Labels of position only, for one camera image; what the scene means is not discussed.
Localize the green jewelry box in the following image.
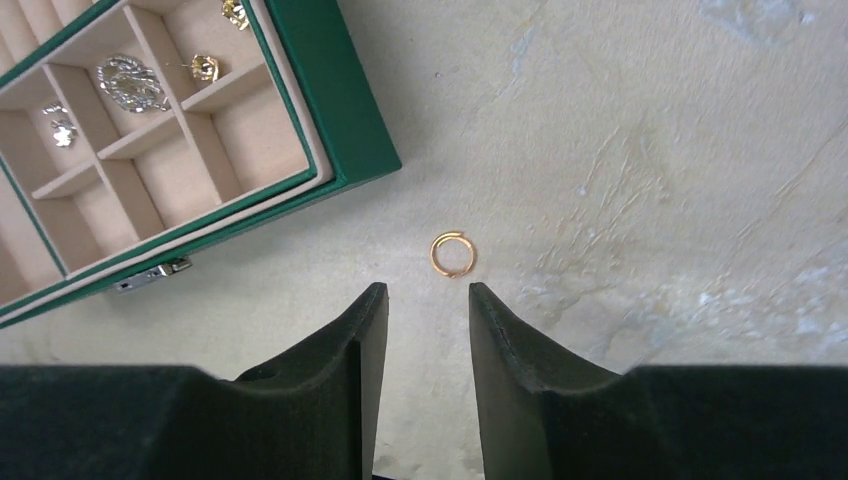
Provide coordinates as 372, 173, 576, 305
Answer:
0, 0, 403, 331

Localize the small gold stud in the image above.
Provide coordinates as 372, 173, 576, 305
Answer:
167, 54, 220, 83

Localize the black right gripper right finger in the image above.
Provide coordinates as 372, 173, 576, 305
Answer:
469, 283, 847, 479

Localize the small gold ring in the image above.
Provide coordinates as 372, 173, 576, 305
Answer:
429, 231, 478, 280

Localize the silver drop earring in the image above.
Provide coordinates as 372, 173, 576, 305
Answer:
42, 101, 78, 148

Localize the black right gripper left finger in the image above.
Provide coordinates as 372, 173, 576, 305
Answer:
1, 283, 389, 479

